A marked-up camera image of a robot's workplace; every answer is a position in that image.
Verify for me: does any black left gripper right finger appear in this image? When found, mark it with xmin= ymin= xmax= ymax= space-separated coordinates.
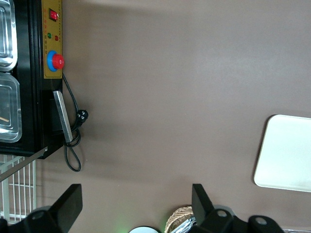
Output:
xmin=191 ymin=183 xmax=215 ymax=225

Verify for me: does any silver machine lever bar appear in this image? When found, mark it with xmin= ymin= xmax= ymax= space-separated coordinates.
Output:
xmin=0 ymin=147 xmax=49 ymax=183

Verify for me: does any stack of foil containers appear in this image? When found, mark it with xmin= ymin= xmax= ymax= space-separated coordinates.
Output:
xmin=173 ymin=215 xmax=197 ymax=233

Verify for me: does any white wire rack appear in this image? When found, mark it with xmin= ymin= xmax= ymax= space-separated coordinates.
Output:
xmin=0 ymin=155 xmax=37 ymax=224

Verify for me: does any black power cable with plug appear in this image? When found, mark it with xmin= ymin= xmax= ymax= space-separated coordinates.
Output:
xmin=62 ymin=72 xmax=89 ymax=173

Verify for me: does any silver machine handle bar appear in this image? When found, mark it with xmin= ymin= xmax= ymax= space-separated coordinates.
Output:
xmin=52 ymin=90 xmax=74 ymax=144

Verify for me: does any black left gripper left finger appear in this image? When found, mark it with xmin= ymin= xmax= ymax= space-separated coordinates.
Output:
xmin=50 ymin=183 xmax=84 ymax=233

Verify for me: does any steel food container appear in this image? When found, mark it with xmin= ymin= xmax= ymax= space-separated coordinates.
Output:
xmin=0 ymin=0 xmax=18 ymax=72
xmin=0 ymin=71 xmax=23 ymax=143

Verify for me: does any light wicker basket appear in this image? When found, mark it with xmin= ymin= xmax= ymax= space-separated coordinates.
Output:
xmin=164 ymin=205 xmax=195 ymax=233

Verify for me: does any black sealing machine yellow panel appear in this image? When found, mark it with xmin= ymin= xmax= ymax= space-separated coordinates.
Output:
xmin=0 ymin=0 xmax=65 ymax=160

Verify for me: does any cream plastic tray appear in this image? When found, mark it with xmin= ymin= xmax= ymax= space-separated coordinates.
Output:
xmin=253 ymin=114 xmax=311 ymax=193

